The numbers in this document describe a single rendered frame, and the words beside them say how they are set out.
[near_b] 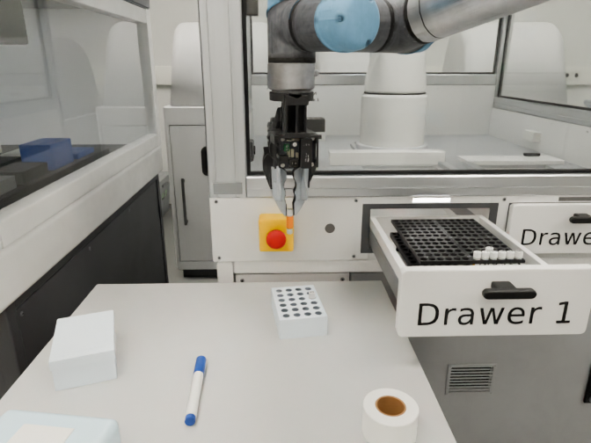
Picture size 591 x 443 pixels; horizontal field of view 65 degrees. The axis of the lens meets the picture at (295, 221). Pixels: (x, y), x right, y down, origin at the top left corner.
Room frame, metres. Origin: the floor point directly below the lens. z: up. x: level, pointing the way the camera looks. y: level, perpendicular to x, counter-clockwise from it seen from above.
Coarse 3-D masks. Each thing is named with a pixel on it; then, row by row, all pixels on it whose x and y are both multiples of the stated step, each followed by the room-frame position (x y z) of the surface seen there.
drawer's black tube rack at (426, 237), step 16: (400, 224) 0.90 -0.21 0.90; (416, 224) 0.90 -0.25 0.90; (432, 224) 0.90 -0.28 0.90; (448, 224) 0.90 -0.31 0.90; (464, 224) 0.90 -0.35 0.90; (480, 224) 0.90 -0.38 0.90; (400, 240) 0.90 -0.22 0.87; (416, 240) 0.82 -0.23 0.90; (432, 240) 0.82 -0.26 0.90; (448, 240) 0.82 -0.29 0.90; (464, 240) 0.82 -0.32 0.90; (480, 240) 0.82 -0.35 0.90; (496, 240) 0.81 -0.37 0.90; (416, 256) 0.74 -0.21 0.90; (432, 256) 0.74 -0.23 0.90; (448, 256) 0.74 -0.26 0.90; (464, 256) 0.74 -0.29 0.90
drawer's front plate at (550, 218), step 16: (512, 208) 0.95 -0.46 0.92; (528, 208) 0.95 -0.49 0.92; (544, 208) 0.95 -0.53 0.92; (560, 208) 0.95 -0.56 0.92; (576, 208) 0.95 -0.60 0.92; (512, 224) 0.94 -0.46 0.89; (528, 224) 0.95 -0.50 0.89; (544, 224) 0.95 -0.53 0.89; (560, 224) 0.95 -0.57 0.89; (576, 224) 0.95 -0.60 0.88; (528, 240) 0.95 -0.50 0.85; (544, 240) 0.95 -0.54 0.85; (560, 240) 0.95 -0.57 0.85
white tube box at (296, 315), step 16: (272, 288) 0.82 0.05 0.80; (288, 288) 0.82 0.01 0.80; (304, 288) 0.82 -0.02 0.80; (272, 304) 0.81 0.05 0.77; (288, 304) 0.76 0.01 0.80; (304, 304) 0.77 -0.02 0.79; (320, 304) 0.76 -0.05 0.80; (288, 320) 0.70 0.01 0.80; (304, 320) 0.71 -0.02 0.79; (320, 320) 0.71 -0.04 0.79; (288, 336) 0.70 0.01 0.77; (304, 336) 0.71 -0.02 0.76
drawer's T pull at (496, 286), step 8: (488, 288) 0.59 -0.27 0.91; (496, 288) 0.59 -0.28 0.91; (504, 288) 0.59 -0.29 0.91; (512, 288) 0.59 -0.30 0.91; (520, 288) 0.59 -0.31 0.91; (528, 288) 0.59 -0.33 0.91; (488, 296) 0.58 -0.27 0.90; (496, 296) 0.58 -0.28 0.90; (504, 296) 0.58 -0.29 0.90; (512, 296) 0.58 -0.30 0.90; (520, 296) 0.58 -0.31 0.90; (528, 296) 0.58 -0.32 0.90
